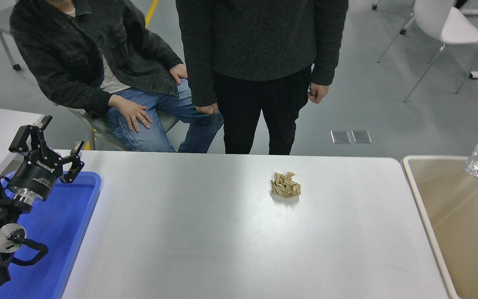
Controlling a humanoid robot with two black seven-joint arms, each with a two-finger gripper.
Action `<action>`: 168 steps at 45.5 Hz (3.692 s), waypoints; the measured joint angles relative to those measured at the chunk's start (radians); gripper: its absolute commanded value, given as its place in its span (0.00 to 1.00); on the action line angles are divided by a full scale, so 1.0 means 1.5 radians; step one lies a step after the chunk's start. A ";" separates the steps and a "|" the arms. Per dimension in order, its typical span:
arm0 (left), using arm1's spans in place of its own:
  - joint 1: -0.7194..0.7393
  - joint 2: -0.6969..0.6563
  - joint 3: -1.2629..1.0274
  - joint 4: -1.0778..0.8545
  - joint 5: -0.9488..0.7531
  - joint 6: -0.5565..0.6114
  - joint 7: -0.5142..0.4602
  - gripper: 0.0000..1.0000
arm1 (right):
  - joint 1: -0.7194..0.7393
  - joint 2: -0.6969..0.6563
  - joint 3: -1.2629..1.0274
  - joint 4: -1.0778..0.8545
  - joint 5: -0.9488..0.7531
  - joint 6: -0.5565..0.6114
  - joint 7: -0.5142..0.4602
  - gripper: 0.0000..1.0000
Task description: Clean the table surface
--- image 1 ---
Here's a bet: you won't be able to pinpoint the large pale plastic bin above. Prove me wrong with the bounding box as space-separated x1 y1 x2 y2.
401 155 478 299

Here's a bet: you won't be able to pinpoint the tan paper ball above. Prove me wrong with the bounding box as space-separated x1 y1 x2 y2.
271 172 301 199

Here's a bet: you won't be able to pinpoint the seated person's wheeled chair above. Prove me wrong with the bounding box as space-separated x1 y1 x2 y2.
52 102 180 151

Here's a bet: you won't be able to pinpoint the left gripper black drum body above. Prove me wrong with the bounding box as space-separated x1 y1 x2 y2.
8 149 64 201

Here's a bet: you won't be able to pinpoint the seated person's left hand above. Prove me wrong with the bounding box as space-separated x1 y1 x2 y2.
169 63 188 86

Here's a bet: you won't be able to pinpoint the grey wheeled chair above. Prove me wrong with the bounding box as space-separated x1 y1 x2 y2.
0 5 22 71

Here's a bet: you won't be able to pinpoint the standing person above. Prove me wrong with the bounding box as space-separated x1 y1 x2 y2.
176 0 349 155

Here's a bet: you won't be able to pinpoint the blue plastic tray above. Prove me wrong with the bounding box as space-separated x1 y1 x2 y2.
0 170 102 299

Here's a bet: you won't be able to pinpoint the seated person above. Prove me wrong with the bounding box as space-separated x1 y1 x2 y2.
10 0 224 153

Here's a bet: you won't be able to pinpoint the standing person's left hand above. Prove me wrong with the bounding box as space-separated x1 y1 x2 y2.
307 82 330 104

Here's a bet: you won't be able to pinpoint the white caster chair base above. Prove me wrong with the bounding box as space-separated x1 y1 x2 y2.
372 3 415 34

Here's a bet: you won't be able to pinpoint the seated person's right hand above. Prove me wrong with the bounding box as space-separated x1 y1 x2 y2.
108 95 153 132

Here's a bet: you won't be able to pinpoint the white shell chair metal legs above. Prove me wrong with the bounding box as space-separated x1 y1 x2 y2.
377 0 478 102

